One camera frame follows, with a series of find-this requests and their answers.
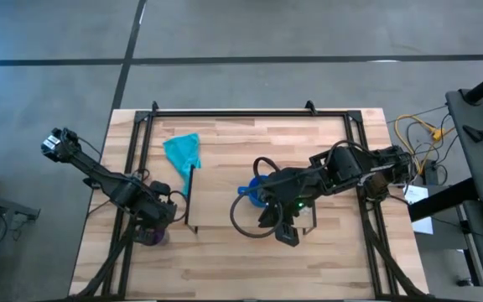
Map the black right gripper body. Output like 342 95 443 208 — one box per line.
258 167 323 226

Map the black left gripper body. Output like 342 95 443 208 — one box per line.
133 180 179 236

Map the purple cup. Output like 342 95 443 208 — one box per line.
133 227 171 247

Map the blue mug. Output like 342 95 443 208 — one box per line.
236 174 270 210

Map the teal cloth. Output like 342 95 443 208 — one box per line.
162 133 203 197

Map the white paper sheet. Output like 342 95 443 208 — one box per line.
403 184 435 236

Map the grey desk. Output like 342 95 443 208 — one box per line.
0 188 42 222

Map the black power strip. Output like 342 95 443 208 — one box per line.
423 160 449 186

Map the black support beam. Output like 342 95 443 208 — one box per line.
406 177 480 223

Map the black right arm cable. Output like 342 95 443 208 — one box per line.
229 156 287 240

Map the black aluminium table frame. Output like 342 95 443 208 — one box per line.
73 100 434 301

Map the yellow cable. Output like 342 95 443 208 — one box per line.
393 113 457 176

